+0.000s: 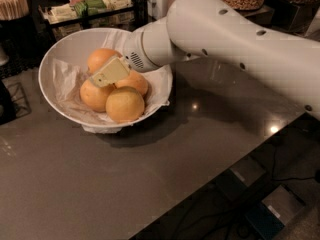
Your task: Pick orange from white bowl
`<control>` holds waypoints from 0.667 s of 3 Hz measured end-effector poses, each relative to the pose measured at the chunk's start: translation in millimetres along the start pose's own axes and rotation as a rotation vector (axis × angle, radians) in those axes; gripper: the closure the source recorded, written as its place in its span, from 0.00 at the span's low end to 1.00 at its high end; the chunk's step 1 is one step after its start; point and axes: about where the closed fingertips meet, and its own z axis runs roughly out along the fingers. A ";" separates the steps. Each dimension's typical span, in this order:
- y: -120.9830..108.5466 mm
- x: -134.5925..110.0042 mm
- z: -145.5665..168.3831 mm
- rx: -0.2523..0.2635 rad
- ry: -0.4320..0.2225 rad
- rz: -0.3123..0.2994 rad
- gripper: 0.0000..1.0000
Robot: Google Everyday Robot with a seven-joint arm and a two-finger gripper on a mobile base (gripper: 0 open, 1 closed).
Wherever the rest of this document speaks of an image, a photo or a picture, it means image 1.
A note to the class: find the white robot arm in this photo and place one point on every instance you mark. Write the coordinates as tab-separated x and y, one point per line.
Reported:
290	65

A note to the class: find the brown metal stand box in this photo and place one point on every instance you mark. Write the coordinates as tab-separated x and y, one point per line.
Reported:
262	16

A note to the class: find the wooden stirrer sticks holder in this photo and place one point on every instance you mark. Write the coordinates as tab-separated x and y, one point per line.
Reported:
13	9

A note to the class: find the floor box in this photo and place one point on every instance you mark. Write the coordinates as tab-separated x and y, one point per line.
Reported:
238	178
274	212

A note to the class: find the upper floor box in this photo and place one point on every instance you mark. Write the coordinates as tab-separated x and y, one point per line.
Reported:
238	178

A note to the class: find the orange at bowl front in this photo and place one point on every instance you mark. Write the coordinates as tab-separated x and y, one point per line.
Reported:
125	104

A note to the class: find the orange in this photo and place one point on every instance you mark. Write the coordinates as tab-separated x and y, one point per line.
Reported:
95	97
125	104
135	80
98	59

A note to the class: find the white gripper with vent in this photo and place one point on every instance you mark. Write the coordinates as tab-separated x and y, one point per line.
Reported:
132	53

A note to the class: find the white paper liner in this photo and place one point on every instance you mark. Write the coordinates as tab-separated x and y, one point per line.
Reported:
160	85

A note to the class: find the lower floor box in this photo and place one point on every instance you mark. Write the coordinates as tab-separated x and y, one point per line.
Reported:
274	212

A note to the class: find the black wire rack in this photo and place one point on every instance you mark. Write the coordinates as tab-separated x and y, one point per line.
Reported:
13	102

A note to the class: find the white bowl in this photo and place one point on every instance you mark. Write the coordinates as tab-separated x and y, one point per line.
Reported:
64	68

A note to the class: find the black tray of tea bags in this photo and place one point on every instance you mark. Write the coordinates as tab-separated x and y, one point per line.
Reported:
113	12

